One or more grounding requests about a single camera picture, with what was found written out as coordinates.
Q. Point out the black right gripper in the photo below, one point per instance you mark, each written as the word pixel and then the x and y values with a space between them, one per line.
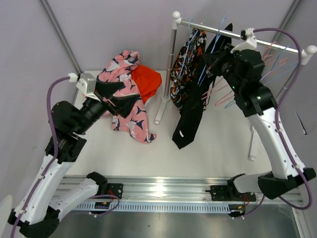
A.
pixel 214 60

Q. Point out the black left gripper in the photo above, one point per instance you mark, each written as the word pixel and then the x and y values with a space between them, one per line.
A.
pixel 125 103

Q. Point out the pink patterned shorts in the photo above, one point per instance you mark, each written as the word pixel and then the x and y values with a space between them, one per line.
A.
pixel 119 69

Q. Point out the orange shorts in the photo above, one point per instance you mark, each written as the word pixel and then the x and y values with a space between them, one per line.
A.
pixel 147 80

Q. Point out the camouflage patterned shorts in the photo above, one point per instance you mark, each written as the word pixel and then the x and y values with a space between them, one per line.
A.
pixel 179 91

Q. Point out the black shorts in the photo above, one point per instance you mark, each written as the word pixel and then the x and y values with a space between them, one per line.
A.
pixel 192 112

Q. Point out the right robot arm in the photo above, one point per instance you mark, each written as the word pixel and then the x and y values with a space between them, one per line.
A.
pixel 242 70

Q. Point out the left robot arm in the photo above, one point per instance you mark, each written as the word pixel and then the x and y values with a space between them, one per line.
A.
pixel 38 215

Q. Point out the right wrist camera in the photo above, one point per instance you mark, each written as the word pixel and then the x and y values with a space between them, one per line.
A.
pixel 249 41

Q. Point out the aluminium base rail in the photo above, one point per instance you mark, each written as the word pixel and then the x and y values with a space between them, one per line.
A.
pixel 160 189

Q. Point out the white cable duct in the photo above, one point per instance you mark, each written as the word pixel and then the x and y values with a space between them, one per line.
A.
pixel 124 206

